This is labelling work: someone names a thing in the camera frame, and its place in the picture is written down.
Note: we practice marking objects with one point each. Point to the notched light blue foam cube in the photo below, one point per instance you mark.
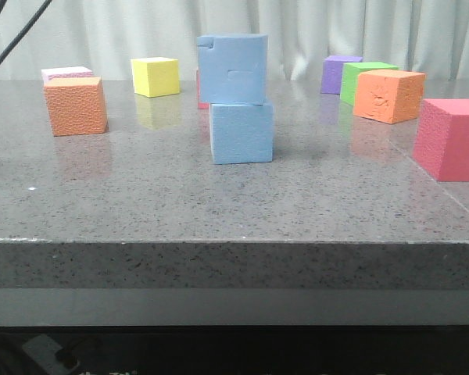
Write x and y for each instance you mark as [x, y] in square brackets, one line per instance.
[232, 68]

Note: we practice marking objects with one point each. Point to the smooth light blue foam cube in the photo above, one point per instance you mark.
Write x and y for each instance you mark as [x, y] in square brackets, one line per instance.
[241, 133]

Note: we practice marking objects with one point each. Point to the small pink-red foam cube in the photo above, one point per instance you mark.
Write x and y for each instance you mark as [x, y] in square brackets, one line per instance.
[200, 103]

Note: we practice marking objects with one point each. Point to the yellow foam cube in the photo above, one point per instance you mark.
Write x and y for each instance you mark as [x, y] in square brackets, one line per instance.
[155, 76]

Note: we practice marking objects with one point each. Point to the purple foam cube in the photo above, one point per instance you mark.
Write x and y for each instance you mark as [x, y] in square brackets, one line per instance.
[331, 79]

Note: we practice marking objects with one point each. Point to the green foam cube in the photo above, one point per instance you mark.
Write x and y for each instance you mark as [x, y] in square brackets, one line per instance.
[350, 73]

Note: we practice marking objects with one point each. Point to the textured orange foam cube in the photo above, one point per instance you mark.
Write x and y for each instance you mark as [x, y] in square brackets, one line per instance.
[76, 106]

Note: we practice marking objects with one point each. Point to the dented orange foam cube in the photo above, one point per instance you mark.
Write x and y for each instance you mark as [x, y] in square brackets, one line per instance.
[389, 96]

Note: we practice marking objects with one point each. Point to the light pink foam cube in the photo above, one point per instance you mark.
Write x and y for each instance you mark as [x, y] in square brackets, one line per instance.
[65, 72]

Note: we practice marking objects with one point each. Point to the large red foam cube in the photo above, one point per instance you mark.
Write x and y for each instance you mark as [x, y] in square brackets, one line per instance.
[441, 145]

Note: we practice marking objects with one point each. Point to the grey curtain backdrop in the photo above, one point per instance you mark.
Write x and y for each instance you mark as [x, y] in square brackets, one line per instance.
[427, 36]

